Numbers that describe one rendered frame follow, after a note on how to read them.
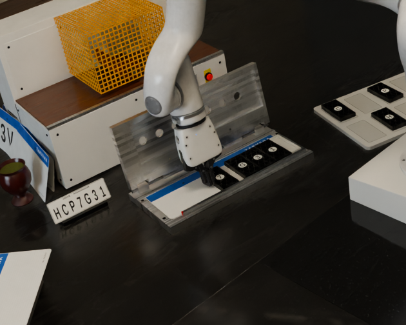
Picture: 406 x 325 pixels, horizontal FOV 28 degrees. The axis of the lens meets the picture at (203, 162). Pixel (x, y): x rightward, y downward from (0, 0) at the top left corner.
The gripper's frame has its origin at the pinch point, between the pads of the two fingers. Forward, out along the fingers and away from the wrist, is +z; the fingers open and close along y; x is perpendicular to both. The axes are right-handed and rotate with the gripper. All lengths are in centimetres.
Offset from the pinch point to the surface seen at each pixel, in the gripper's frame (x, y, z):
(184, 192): 2.8, -6.0, 2.1
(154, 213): 0.7, -16.1, 2.3
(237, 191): -6.9, 3.3, 4.0
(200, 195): -1.0, -3.8, 2.9
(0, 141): 66, -31, -11
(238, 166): 0.2, 9.4, 1.4
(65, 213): 16.7, -32.6, -1.5
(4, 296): -11, -58, -2
